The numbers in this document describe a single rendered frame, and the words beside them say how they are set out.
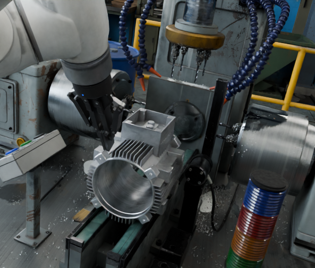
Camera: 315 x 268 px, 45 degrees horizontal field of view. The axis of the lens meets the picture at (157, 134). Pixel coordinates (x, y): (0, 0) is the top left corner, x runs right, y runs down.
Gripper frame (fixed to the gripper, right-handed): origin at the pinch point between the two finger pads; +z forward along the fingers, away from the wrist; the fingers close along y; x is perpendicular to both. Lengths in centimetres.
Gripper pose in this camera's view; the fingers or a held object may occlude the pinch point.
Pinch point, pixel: (106, 137)
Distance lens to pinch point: 87.2
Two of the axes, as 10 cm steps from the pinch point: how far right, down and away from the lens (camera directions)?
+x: -3.7, 7.5, -5.5
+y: -9.3, -2.6, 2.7
